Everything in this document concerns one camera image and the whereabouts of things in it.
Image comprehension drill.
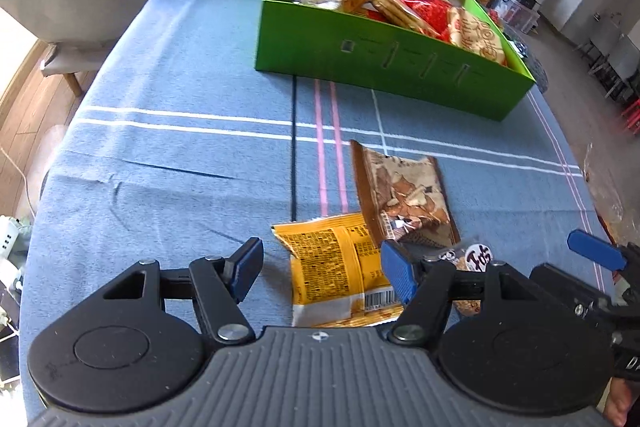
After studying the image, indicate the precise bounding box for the red plastic stool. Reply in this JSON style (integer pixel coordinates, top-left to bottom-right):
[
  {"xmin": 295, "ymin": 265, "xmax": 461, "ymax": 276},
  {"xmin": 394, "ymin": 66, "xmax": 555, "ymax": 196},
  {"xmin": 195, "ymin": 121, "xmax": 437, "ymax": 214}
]
[{"xmin": 619, "ymin": 99, "xmax": 640, "ymax": 134}]

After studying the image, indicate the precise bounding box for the clear biscuit packet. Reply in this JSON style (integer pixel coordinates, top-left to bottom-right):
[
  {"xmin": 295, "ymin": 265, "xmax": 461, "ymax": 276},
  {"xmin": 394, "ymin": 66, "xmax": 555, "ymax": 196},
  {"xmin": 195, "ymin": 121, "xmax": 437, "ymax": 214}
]
[{"xmin": 368, "ymin": 0, "xmax": 441, "ymax": 40}]

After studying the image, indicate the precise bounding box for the blue striped tablecloth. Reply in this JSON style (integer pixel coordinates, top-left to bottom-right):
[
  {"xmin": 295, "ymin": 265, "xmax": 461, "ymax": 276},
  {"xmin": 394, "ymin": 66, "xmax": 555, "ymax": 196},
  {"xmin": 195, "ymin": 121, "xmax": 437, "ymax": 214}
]
[{"xmin": 20, "ymin": 0, "xmax": 622, "ymax": 427}]

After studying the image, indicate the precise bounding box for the green cardboard box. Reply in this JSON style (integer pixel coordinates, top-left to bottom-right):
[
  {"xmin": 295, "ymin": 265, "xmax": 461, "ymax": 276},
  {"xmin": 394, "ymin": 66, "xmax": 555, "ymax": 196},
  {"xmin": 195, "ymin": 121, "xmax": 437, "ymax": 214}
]
[{"xmin": 253, "ymin": 0, "xmax": 536, "ymax": 123}]

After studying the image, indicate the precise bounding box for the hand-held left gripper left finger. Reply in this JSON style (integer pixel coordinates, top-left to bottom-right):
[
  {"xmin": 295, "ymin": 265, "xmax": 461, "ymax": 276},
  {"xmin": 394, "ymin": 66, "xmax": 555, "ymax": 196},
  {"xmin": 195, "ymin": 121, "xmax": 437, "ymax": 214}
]
[{"xmin": 99, "ymin": 237, "xmax": 265, "ymax": 345}]

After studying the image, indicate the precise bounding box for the person's right hand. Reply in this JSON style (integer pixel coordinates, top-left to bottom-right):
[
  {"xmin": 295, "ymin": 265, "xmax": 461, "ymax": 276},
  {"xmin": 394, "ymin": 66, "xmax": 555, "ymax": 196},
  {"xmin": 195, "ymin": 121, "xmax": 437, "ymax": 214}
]
[{"xmin": 604, "ymin": 376, "xmax": 640, "ymax": 427}]

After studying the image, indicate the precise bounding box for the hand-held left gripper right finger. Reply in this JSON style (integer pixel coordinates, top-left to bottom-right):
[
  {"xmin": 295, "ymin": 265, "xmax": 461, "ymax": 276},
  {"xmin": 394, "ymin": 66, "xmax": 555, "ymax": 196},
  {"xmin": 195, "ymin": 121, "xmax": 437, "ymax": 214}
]
[{"xmin": 380, "ymin": 240, "xmax": 539, "ymax": 349}]

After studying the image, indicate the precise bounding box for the red snack packet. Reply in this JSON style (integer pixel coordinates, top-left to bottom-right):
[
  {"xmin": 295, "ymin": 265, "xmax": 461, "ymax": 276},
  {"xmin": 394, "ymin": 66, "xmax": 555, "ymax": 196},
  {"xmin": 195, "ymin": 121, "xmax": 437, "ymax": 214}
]
[{"xmin": 388, "ymin": 0, "xmax": 464, "ymax": 40}]

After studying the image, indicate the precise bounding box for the clear plastic storage bin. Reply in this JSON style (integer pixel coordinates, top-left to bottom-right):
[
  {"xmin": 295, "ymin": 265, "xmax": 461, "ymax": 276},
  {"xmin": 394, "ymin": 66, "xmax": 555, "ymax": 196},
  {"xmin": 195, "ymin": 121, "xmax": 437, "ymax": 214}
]
[{"xmin": 494, "ymin": 0, "xmax": 542, "ymax": 34}]

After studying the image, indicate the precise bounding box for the yellow snack packet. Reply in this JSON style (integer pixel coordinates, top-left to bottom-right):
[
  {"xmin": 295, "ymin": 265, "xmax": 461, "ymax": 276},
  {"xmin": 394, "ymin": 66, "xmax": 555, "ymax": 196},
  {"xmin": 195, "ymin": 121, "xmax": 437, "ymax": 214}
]
[{"xmin": 271, "ymin": 213, "xmax": 406, "ymax": 328}]

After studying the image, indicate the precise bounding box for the brown snack packet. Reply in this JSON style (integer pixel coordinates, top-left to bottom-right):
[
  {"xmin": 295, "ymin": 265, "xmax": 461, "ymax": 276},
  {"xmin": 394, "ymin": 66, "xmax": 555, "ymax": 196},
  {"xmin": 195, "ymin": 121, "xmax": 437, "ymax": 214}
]
[{"xmin": 349, "ymin": 139, "xmax": 461, "ymax": 248}]

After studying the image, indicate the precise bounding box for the bagged toast bread slice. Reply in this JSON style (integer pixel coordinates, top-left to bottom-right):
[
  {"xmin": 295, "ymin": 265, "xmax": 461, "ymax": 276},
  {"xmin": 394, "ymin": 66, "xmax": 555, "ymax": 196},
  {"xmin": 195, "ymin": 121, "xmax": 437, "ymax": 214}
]
[{"xmin": 447, "ymin": 5, "xmax": 509, "ymax": 66}]

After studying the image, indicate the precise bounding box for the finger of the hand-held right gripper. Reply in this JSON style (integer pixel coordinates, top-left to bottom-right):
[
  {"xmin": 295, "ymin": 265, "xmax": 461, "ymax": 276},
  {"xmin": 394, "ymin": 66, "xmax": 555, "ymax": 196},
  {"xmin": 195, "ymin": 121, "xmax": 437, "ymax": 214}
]
[
  {"xmin": 567, "ymin": 229, "xmax": 640, "ymax": 273},
  {"xmin": 529, "ymin": 262, "xmax": 626, "ymax": 326}
]

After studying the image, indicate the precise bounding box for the small round label packet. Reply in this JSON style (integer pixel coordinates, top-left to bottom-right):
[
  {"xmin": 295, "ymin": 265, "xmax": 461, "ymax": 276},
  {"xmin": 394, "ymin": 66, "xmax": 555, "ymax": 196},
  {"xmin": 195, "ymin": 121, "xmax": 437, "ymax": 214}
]
[{"xmin": 438, "ymin": 235, "xmax": 495, "ymax": 319}]

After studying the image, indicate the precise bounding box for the grey dining chair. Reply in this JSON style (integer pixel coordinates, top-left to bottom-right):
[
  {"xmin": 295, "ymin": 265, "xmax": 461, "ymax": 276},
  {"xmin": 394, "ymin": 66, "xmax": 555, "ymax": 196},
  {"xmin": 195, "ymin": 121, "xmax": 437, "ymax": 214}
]
[
  {"xmin": 602, "ymin": 34, "xmax": 640, "ymax": 100},
  {"xmin": 574, "ymin": 11, "xmax": 623, "ymax": 80}
]

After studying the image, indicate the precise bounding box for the white cable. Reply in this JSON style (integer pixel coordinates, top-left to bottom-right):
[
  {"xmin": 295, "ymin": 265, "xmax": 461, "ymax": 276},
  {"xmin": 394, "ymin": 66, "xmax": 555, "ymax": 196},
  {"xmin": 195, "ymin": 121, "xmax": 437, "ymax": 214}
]
[{"xmin": 0, "ymin": 145, "xmax": 37, "ymax": 221}]

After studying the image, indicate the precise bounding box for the dark round table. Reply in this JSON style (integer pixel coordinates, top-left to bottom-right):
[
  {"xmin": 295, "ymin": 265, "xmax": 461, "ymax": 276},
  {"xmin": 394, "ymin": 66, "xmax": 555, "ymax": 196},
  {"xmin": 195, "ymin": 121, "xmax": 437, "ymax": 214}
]
[{"xmin": 504, "ymin": 31, "xmax": 551, "ymax": 94}]

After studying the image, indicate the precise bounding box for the white power strip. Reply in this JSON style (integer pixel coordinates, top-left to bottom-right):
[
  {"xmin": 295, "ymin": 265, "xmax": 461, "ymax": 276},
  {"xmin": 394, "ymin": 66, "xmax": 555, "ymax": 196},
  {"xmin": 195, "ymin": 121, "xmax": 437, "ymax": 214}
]
[{"xmin": 0, "ymin": 215, "xmax": 32, "ymax": 258}]

